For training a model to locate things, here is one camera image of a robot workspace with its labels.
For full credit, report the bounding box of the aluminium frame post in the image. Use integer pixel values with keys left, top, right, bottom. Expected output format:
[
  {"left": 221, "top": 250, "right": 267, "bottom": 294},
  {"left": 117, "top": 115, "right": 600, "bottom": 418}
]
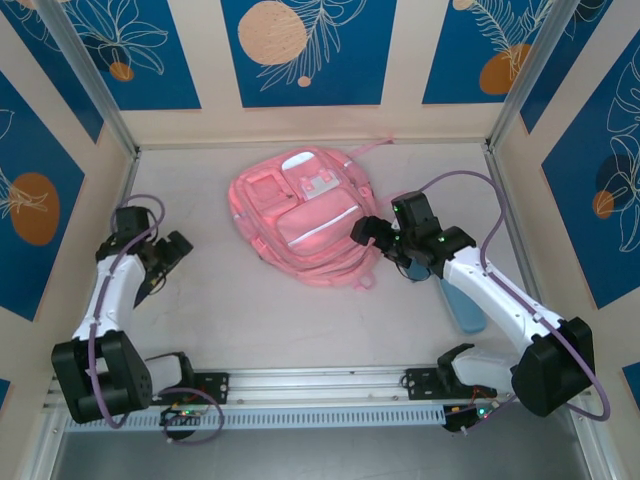
[
  {"left": 485, "top": 0, "right": 615, "bottom": 154},
  {"left": 35, "top": 0, "right": 142, "bottom": 157}
]

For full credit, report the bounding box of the light blue pencil case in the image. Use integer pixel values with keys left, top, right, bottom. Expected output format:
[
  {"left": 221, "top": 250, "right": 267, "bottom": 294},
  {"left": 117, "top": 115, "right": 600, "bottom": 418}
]
[{"left": 437, "top": 277, "right": 488, "bottom": 335}]

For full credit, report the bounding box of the small teal notebook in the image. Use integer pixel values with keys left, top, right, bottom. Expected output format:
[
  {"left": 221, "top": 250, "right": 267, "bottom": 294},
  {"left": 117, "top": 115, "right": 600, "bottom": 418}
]
[{"left": 402, "top": 257, "right": 432, "bottom": 285}]

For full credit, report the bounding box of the grey slotted cable duct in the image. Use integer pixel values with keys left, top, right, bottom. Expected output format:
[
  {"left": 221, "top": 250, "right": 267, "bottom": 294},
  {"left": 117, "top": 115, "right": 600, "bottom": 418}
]
[{"left": 63, "top": 403, "right": 447, "bottom": 431}]

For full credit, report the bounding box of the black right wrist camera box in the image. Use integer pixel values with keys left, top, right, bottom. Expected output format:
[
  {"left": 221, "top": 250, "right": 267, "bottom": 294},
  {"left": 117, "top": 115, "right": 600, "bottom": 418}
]
[{"left": 393, "top": 191, "right": 437, "bottom": 232}]

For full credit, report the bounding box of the grey metal panel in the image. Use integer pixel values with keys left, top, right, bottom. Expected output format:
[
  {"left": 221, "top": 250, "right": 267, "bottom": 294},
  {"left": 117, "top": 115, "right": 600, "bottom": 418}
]
[{"left": 49, "top": 429, "right": 586, "bottom": 480}]

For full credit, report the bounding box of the small circuit board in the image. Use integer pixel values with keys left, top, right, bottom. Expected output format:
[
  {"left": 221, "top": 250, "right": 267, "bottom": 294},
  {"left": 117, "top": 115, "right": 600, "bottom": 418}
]
[
  {"left": 442, "top": 404, "right": 501, "bottom": 434},
  {"left": 159, "top": 405, "right": 207, "bottom": 428}
]

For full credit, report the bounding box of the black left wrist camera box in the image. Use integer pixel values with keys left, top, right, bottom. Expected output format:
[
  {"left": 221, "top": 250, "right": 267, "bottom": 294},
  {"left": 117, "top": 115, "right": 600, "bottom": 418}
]
[{"left": 112, "top": 206, "right": 152, "bottom": 237}]

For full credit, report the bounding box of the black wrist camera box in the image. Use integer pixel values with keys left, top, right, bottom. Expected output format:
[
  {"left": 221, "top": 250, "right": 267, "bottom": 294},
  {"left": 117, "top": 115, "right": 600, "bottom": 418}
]
[
  {"left": 393, "top": 191, "right": 437, "bottom": 232},
  {"left": 112, "top": 206, "right": 152, "bottom": 237}
]

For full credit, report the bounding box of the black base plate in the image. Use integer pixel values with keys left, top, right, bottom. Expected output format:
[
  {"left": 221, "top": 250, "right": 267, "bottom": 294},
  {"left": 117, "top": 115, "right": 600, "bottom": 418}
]
[
  {"left": 138, "top": 370, "right": 232, "bottom": 407},
  {"left": 405, "top": 366, "right": 499, "bottom": 402}
]

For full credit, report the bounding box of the aluminium mounting rail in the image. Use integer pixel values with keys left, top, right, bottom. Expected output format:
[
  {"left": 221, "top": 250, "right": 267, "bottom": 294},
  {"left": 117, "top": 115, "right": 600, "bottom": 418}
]
[{"left": 42, "top": 360, "right": 587, "bottom": 412}]

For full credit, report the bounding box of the aluminium side rail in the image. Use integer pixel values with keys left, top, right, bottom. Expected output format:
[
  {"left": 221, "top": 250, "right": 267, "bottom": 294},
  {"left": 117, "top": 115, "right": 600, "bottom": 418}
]
[
  {"left": 482, "top": 143, "right": 560, "bottom": 361},
  {"left": 72, "top": 149, "right": 143, "bottom": 372}
]

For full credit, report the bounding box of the purple cable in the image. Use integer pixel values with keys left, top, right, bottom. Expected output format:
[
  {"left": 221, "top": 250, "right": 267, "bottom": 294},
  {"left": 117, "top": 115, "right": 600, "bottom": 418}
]
[
  {"left": 417, "top": 170, "right": 612, "bottom": 436},
  {"left": 88, "top": 194, "right": 225, "bottom": 446}
]

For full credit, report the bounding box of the pink backpack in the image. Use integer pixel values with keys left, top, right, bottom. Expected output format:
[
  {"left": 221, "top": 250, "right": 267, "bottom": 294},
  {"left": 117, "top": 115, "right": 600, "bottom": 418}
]
[{"left": 228, "top": 131, "right": 401, "bottom": 293}]

